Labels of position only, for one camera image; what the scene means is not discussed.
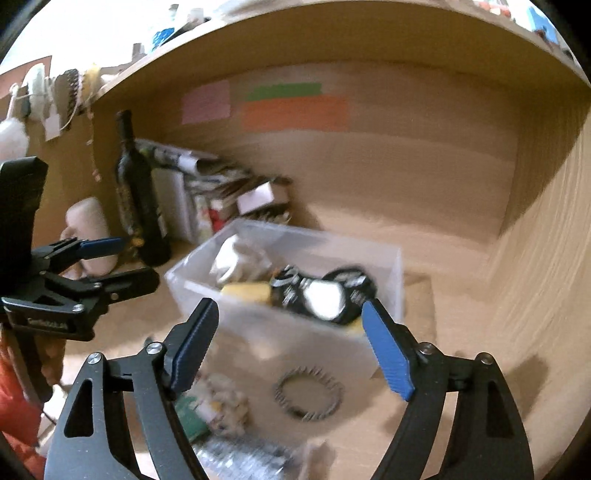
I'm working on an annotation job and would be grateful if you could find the dark wine bottle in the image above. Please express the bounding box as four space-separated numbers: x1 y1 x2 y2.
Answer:
115 110 172 267

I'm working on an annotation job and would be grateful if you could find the orange sticky note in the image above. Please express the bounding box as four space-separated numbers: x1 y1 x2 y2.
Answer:
241 95 351 133

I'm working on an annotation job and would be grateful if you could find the person's left hand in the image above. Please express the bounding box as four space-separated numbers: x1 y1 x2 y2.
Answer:
39 338 66 387

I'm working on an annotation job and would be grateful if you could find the grey spiky ring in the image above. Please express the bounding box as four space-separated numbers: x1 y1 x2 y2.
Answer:
274 366 345 422

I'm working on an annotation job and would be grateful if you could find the silver foil packet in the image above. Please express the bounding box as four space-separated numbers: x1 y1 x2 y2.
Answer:
198 435 298 480

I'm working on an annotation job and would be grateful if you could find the white crumpled cloth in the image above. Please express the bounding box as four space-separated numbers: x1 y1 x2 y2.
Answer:
210 234 274 285

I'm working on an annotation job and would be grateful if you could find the white fluffy ball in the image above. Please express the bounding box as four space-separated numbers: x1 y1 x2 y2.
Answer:
0 117 31 161

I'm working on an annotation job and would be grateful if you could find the clear plastic storage box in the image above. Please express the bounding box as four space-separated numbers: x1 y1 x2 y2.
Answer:
165 219 406 385

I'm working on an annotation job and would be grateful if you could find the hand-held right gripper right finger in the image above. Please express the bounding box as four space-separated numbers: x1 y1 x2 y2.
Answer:
361 299 536 480

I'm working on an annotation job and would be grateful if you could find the green sticky note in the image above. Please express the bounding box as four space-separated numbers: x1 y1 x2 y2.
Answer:
246 82 323 103

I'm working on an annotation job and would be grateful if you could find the blue and white container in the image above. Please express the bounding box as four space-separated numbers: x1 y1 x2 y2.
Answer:
150 27 177 51

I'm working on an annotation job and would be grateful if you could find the stack of magazines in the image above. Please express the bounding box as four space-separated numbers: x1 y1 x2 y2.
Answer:
134 137 293 246

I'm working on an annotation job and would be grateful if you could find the wooden shelf unit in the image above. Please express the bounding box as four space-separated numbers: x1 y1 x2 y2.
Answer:
44 0 591 480

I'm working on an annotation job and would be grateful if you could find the black and white hanging brush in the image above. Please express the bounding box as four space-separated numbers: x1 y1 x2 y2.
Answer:
59 69 83 114

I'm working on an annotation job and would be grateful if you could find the yellow sponge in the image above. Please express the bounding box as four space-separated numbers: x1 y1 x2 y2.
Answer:
221 282 271 306

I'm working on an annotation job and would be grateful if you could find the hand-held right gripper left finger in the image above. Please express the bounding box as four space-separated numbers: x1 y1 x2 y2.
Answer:
44 298 220 480

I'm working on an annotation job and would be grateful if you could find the white ceramic mug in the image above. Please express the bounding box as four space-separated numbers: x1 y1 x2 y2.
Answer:
64 197 117 278

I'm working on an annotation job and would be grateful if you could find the pink sticky note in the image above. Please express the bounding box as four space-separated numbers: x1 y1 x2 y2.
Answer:
181 79 232 126

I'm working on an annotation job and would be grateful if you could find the blue box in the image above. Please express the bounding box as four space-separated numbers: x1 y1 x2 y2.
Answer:
526 8 562 47

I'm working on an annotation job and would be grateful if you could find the green packet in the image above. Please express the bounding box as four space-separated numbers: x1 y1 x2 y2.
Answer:
174 394 209 441

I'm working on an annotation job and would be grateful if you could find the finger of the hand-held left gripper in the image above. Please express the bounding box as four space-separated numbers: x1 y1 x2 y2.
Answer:
4 267 160 319
31 237 129 274

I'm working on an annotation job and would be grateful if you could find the beige fuzzy item with green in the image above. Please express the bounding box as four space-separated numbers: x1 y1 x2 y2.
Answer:
198 373 253 437

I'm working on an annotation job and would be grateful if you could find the white hanging plush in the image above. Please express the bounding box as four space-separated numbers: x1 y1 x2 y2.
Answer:
21 64 54 121

